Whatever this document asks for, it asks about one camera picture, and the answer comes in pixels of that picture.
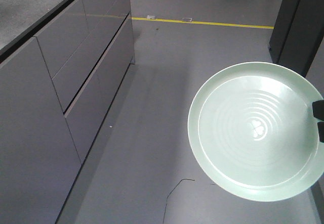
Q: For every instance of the tall dark grey cabinet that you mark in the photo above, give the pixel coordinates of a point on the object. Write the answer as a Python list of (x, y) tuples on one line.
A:
[(297, 34)]

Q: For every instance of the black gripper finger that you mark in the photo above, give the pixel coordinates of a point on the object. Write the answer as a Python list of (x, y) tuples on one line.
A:
[(320, 126), (318, 109)]

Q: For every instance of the light green round plate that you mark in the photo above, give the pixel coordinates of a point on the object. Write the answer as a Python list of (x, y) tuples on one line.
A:
[(252, 131)]

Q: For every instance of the grey kitchen drawer cabinet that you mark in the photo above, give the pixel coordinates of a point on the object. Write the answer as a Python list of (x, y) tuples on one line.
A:
[(56, 90)]

